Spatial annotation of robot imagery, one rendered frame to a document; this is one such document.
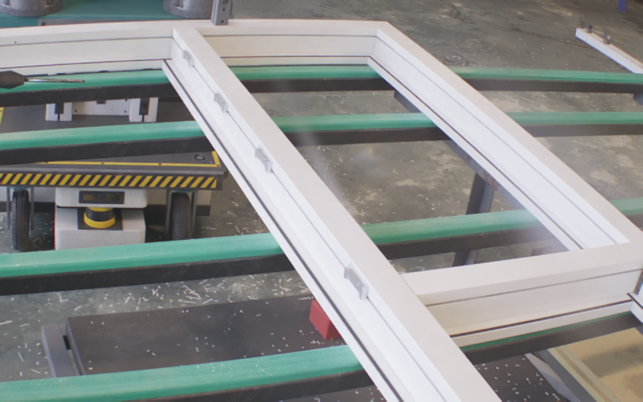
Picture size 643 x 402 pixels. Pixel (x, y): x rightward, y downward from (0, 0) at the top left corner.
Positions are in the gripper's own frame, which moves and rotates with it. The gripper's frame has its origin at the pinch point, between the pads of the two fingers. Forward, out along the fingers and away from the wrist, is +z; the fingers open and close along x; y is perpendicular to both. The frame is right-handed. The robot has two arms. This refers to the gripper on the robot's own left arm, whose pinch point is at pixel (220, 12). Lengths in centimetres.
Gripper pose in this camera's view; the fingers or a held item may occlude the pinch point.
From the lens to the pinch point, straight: 175.6
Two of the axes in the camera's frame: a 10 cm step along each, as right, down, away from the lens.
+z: -1.5, 8.7, 4.7
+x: 3.8, 4.9, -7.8
